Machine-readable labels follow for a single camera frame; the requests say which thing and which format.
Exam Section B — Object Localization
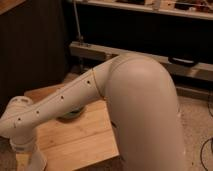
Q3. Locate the metal vertical pole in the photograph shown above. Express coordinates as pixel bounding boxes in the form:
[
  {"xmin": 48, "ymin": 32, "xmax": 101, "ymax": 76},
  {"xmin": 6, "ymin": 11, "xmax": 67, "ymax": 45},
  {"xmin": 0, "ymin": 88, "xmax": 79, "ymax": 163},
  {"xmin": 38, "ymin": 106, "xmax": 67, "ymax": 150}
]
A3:
[{"xmin": 73, "ymin": 0, "xmax": 84, "ymax": 73}]

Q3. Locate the grey metal rail beam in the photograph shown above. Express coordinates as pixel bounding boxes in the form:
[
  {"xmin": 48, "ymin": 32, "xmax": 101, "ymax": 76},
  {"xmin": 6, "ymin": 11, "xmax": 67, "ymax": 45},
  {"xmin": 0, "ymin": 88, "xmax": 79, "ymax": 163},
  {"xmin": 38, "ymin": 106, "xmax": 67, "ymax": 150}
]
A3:
[{"xmin": 69, "ymin": 41, "xmax": 213, "ymax": 82}]

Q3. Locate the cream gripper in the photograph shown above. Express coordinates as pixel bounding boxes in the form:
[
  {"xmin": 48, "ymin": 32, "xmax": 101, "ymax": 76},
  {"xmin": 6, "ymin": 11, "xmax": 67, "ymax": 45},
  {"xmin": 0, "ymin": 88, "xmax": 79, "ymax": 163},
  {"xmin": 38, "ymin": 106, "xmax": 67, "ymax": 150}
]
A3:
[{"xmin": 10, "ymin": 136, "xmax": 36, "ymax": 154}]

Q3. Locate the black handle on rail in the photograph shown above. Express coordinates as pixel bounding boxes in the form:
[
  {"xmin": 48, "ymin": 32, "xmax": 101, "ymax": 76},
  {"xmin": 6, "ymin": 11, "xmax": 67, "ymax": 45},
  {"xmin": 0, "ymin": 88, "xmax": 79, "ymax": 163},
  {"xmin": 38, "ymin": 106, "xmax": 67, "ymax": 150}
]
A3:
[{"xmin": 168, "ymin": 57, "xmax": 198, "ymax": 67}]

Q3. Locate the green plate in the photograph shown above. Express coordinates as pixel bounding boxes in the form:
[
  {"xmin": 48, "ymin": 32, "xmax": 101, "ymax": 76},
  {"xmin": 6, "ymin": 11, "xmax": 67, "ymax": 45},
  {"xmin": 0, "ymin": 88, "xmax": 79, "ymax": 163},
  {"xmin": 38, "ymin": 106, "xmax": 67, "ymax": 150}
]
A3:
[{"xmin": 59, "ymin": 108, "xmax": 83, "ymax": 120}]

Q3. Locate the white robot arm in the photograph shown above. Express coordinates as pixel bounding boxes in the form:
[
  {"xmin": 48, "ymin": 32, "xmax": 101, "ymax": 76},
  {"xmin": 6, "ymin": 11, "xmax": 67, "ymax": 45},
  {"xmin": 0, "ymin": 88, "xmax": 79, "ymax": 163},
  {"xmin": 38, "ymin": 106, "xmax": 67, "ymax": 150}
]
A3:
[{"xmin": 0, "ymin": 53, "xmax": 187, "ymax": 171}]

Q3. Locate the black cable on floor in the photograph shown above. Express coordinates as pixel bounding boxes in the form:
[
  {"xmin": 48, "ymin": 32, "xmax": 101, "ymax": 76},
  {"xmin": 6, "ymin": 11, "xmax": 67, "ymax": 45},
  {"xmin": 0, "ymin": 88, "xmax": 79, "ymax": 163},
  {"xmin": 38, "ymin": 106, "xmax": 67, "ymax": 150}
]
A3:
[{"xmin": 200, "ymin": 94, "xmax": 213, "ymax": 170}]

